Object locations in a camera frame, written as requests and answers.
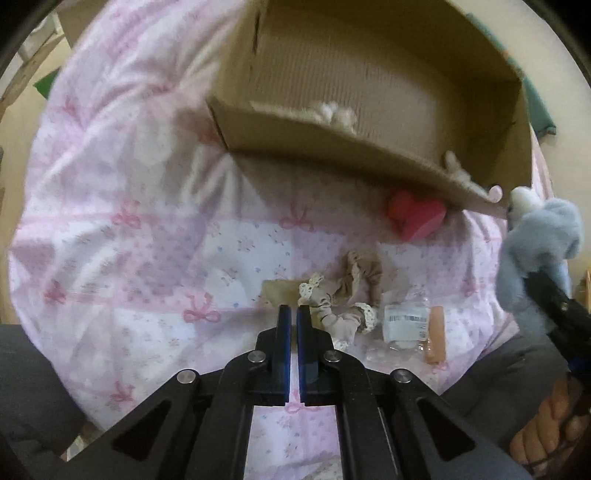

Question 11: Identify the light blue plush toy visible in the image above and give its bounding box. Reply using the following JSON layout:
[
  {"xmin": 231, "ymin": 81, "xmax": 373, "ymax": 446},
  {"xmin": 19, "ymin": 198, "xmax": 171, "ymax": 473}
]
[{"xmin": 495, "ymin": 186, "xmax": 583, "ymax": 334}]

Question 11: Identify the beige lace scrunchie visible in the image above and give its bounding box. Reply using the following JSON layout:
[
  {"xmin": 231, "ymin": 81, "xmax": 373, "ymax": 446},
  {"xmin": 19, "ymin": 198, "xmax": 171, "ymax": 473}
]
[{"xmin": 298, "ymin": 250, "xmax": 383, "ymax": 351}]

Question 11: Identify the clear plastic packet with label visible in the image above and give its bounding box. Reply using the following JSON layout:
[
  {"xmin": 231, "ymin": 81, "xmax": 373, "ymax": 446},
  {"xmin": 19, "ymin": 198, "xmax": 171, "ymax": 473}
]
[{"xmin": 365, "ymin": 290, "xmax": 431, "ymax": 365}]

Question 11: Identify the pink round sponge puff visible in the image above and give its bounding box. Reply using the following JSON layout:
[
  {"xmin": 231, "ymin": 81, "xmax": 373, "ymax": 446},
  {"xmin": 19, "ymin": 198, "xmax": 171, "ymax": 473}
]
[{"xmin": 387, "ymin": 190, "xmax": 447, "ymax": 242}]

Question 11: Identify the white fluffy soft item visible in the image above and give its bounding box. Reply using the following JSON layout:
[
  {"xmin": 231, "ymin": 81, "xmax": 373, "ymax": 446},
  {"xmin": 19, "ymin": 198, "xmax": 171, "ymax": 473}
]
[{"xmin": 311, "ymin": 101, "xmax": 358, "ymax": 135}]

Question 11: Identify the person's right hand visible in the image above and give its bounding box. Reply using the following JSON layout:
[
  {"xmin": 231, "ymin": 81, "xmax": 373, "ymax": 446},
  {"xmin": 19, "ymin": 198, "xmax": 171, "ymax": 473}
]
[{"xmin": 509, "ymin": 375, "xmax": 590, "ymax": 478}]

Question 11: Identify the pink patterned bed quilt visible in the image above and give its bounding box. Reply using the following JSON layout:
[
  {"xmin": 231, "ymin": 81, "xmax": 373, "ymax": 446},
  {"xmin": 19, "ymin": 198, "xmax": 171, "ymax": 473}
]
[{"xmin": 8, "ymin": 0, "xmax": 555, "ymax": 480}]

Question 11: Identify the brown cardboard box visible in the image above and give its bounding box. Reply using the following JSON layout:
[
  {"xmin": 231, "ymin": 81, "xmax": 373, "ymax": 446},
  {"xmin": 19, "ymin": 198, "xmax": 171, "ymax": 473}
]
[{"xmin": 207, "ymin": 1, "xmax": 532, "ymax": 217}]

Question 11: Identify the grey trouser leg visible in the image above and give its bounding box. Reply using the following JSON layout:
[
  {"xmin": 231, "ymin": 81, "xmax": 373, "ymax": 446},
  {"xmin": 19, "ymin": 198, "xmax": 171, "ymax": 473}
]
[{"xmin": 1, "ymin": 325, "xmax": 86, "ymax": 456}]

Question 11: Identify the wooden chair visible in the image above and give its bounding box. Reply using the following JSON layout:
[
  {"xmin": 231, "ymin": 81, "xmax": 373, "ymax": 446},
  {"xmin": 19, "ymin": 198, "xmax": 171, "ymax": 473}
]
[{"xmin": 1, "ymin": 12, "xmax": 64, "ymax": 116}]

